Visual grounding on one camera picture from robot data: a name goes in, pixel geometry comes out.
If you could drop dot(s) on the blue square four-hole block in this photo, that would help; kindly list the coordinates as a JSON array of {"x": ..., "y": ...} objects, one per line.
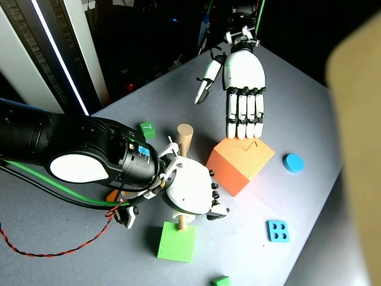
[{"x": 272, "y": 232}]

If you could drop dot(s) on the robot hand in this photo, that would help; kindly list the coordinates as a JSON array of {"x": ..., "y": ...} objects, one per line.
[
  {"x": 245, "y": 71},
  {"x": 190, "y": 187}
]

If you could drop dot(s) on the white frame post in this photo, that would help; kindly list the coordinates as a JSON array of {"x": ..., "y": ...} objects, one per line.
[{"x": 18, "y": 68}]

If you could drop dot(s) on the wooden mallet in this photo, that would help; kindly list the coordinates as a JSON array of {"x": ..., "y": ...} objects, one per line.
[{"x": 184, "y": 137}]

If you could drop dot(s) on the large green foam cube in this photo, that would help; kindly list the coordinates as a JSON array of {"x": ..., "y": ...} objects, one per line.
[{"x": 175, "y": 244}]

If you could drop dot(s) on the green tile with number seven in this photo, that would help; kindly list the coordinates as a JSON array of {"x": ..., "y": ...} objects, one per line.
[{"x": 148, "y": 129}]

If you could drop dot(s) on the tan blurred board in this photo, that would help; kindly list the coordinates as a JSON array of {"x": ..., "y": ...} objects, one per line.
[{"x": 360, "y": 119}]

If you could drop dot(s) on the thin metal nail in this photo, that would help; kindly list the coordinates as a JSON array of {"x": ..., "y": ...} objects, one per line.
[{"x": 251, "y": 145}]

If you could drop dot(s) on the large orange foam cube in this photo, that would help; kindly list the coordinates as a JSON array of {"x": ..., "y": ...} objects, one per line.
[{"x": 232, "y": 169}]

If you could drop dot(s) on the blue white hanging tag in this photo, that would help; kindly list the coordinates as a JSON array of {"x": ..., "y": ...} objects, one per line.
[{"x": 203, "y": 29}]

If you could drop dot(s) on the blue round disc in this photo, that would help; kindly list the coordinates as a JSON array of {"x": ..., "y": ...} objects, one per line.
[{"x": 293, "y": 162}]

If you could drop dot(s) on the small green letter cube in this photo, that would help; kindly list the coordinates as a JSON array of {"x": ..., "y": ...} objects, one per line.
[{"x": 221, "y": 281}]

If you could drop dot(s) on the orange hexagon block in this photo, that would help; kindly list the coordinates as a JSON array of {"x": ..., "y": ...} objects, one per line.
[{"x": 113, "y": 196}]

